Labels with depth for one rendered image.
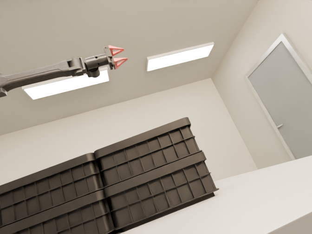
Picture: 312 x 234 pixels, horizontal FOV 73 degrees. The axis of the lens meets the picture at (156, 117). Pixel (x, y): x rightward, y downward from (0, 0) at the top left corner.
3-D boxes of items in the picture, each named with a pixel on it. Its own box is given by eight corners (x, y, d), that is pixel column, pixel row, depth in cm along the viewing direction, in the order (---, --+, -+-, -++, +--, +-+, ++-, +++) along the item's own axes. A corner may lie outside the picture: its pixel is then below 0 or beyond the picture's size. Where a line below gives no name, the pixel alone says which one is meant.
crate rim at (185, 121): (191, 122, 61) (188, 115, 62) (94, 159, 60) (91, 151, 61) (184, 147, 99) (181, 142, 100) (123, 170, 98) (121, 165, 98)
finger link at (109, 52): (126, 61, 112) (109, 65, 111) (123, 50, 115) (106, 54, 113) (126, 52, 106) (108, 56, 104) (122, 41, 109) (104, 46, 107)
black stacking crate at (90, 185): (102, 193, 57) (91, 153, 60) (-6, 234, 55) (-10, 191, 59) (129, 191, 94) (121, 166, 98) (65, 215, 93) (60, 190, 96)
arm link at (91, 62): (84, 65, 102) (81, 56, 104) (87, 73, 108) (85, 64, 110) (99, 61, 103) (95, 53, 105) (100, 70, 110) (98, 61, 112)
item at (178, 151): (204, 153, 58) (189, 117, 62) (103, 192, 57) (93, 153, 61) (191, 167, 96) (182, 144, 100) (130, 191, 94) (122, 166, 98)
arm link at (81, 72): (74, 73, 101) (70, 58, 104) (80, 85, 112) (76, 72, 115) (98, 66, 104) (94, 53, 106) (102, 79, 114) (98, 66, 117)
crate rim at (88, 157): (93, 159, 60) (91, 151, 61) (-10, 197, 58) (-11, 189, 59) (123, 170, 98) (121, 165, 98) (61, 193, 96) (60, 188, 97)
